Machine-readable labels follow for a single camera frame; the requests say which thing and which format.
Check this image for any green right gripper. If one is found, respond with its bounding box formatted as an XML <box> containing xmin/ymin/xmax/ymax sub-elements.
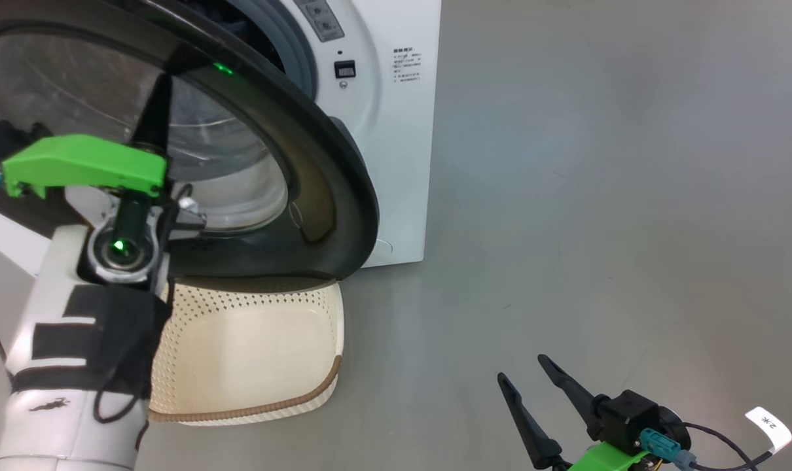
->
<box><xmin>497</xmin><ymin>354</ymin><xmax>653</xmax><ymax>471</ymax></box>

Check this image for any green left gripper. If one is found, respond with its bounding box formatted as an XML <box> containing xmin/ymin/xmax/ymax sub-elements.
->
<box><xmin>1</xmin><ymin>72</ymin><xmax>208</xmax><ymax>231</ymax></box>

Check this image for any round dark washing machine door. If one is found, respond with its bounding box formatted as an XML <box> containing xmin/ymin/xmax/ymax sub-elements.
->
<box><xmin>0</xmin><ymin>0</ymin><xmax>381</xmax><ymax>283</ymax></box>

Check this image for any cream perforated laundry basket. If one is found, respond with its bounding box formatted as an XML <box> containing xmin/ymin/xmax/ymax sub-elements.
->
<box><xmin>146</xmin><ymin>278</ymin><xmax>345</xmax><ymax>427</ymax></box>

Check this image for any teal right camera cable connector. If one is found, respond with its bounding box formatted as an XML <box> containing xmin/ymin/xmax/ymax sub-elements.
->
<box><xmin>639</xmin><ymin>428</ymin><xmax>698</xmax><ymax>471</ymax></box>

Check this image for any thin black right camera cable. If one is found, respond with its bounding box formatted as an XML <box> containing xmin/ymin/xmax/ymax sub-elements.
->
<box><xmin>681</xmin><ymin>411</ymin><xmax>792</xmax><ymax>471</ymax></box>

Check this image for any white cable label tag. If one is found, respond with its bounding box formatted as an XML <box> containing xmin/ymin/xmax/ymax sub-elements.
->
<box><xmin>744</xmin><ymin>406</ymin><xmax>792</xmax><ymax>453</ymax></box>

